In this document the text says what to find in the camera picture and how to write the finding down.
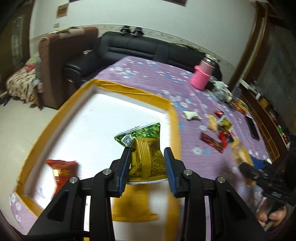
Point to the purple floral tablecloth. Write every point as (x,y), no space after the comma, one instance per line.
(196,92)

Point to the white grey cloth pile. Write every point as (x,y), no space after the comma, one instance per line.
(220,91)

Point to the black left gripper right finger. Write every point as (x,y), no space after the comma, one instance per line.
(210,206)

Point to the beige cracker packet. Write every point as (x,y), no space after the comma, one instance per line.
(212,123)

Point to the pink sleeved thermos bottle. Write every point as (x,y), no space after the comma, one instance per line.
(203,71)

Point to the plain yellow snack packet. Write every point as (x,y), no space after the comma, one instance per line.
(240,154)

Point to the green yellow snack packet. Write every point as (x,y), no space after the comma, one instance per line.
(225,123)

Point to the dark red foil snack bag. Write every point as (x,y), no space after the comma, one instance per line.
(62,171)

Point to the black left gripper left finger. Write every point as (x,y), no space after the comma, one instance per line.
(82,208)

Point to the yellow cardboard box tray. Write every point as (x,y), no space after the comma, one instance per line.
(162,203)

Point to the white red snack packet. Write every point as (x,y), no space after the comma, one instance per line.
(212,142)

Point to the patterned blanket bed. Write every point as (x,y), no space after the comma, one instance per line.
(26,83)

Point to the small red candy packet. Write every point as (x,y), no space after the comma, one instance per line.
(219,113)

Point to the brown armchair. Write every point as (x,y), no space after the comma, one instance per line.
(55,49)

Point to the black smartphone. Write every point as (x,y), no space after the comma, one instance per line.
(252,128)

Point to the red black candy packet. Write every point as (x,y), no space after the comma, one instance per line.
(225,138)

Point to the person's right hand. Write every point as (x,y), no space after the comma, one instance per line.
(276,217)

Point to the pale green candy packet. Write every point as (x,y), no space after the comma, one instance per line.
(191,115)

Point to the black leather sofa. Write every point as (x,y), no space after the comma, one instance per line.
(113,46)

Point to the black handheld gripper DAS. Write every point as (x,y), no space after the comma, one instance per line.
(276,185)

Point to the wooden cabinet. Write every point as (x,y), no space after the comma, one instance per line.
(275,133)

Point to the large yellow cracker packet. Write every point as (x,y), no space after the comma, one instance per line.
(133,205)

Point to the orange snack boxes stack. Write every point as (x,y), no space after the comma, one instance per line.
(240,106)

